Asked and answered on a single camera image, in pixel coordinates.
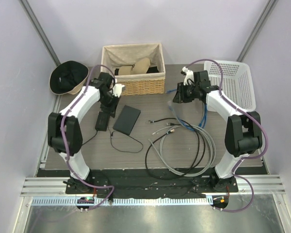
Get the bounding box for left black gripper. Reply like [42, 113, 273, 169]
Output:
[99, 92, 121, 118]

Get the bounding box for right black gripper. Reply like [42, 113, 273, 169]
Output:
[172, 82, 198, 104]

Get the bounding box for black power adapter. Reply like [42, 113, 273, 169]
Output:
[95, 112, 110, 132]

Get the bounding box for black network switch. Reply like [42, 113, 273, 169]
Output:
[113, 105, 141, 135]

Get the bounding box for wicker basket with liner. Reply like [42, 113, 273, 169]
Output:
[101, 43, 166, 96]

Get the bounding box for white plastic perforated basket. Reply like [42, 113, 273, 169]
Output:
[217, 60, 256, 112]

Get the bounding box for grey ethernet cable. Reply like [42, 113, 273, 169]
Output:
[147, 126, 217, 177]

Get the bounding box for black braided ethernet cable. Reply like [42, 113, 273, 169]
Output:
[145, 117, 206, 179]

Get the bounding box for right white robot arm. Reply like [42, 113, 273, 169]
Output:
[173, 67, 262, 192]

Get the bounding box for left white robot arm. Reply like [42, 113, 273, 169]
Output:
[48, 72, 125, 194]

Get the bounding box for beige cap in basket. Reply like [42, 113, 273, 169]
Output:
[118, 57, 150, 75]

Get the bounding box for black and beige bucket hat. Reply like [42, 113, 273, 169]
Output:
[49, 61, 89, 95]

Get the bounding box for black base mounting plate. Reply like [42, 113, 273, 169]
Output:
[36, 167, 269, 195]

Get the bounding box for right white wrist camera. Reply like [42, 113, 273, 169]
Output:
[181, 67, 194, 85]

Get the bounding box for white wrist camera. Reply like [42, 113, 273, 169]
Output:
[112, 83, 126, 98]
[181, 67, 194, 85]

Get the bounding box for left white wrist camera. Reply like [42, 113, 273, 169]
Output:
[112, 83, 126, 98]

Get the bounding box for thin black power cord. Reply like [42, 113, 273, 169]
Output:
[81, 128, 144, 153]

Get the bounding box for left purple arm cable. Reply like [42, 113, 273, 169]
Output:
[60, 65, 116, 211]

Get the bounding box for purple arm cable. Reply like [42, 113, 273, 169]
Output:
[183, 58, 270, 213]
[60, 65, 116, 211]

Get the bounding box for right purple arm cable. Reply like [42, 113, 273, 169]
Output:
[183, 58, 270, 213]

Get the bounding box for white slotted cable duct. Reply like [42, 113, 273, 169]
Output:
[31, 196, 213, 207]

